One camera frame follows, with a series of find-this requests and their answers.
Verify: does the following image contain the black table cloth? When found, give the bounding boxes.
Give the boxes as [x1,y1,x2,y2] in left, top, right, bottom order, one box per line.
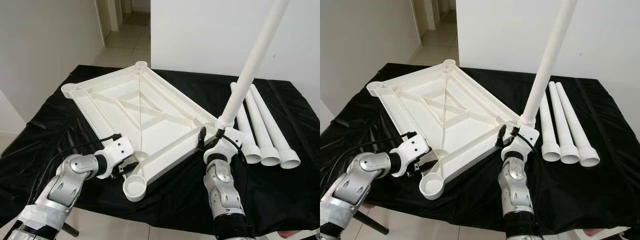
[320,62,640,236]
[0,64,320,236]

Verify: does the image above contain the cream door frame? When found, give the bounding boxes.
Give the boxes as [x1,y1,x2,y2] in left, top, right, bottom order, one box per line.
[411,0,437,30]
[95,0,126,32]

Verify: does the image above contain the black metal table leg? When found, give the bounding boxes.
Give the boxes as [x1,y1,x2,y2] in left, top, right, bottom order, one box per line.
[352,212,391,237]
[60,222,81,238]

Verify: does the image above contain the white plastic table top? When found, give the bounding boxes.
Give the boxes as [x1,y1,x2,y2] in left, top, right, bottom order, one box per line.
[366,59,526,201]
[61,61,231,203]

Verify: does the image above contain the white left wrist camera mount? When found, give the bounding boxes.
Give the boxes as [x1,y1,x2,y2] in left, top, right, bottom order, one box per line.
[390,134,431,178]
[95,136,136,180]

